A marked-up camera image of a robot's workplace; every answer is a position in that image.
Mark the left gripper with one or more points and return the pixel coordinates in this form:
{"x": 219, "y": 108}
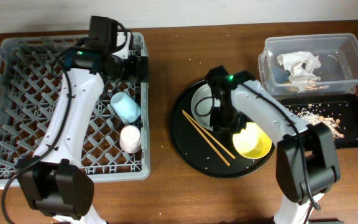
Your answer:
{"x": 133, "y": 61}

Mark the yellow bowl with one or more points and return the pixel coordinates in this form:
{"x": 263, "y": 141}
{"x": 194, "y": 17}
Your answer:
{"x": 252, "y": 142}

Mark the blue cup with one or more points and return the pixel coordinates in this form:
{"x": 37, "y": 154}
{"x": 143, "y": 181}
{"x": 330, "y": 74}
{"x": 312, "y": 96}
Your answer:
{"x": 125, "y": 107}

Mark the grey round plate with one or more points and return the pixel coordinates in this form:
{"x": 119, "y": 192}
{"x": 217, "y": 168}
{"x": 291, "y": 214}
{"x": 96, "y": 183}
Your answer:
{"x": 201, "y": 103}

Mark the grey dishwasher rack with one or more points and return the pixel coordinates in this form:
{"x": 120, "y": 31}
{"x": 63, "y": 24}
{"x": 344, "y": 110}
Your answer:
{"x": 28, "y": 95}

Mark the food scraps pile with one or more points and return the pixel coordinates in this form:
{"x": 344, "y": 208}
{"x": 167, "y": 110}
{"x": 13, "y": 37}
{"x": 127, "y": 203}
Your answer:
{"x": 314, "y": 115}

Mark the white tissue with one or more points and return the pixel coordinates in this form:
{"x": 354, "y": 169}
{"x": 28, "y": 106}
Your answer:
{"x": 301, "y": 66}

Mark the clear plastic bin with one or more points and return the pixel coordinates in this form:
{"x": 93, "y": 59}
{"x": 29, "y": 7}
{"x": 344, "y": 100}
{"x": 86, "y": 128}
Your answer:
{"x": 338, "y": 54}

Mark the round black tray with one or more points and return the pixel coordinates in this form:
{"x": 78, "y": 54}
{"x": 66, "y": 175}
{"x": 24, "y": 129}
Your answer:
{"x": 194, "y": 150}

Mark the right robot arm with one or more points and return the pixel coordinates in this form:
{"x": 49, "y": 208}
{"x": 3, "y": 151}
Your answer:
{"x": 307, "y": 163}

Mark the pink cup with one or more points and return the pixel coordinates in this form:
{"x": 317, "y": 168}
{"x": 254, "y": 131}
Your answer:
{"x": 130, "y": 139}

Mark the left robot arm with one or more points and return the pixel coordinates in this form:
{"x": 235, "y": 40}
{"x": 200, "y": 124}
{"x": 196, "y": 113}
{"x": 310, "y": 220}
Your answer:
{"x": 51, "y": 180}

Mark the black rectangular tray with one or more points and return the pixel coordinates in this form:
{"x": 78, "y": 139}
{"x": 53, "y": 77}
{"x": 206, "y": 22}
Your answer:
{"x": 343, "y": 107}

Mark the wooden chopstick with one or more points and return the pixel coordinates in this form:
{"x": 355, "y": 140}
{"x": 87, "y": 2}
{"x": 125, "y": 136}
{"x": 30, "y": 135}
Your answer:
{"x": 212, "y": 138}
{"x": 205, "y": 138}

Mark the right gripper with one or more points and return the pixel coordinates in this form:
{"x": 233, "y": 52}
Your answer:
{"x": 224, "y": 121}

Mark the brown snack wrapper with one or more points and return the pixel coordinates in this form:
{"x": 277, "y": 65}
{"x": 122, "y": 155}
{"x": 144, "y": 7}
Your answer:
{"x": 304, "y": 87}

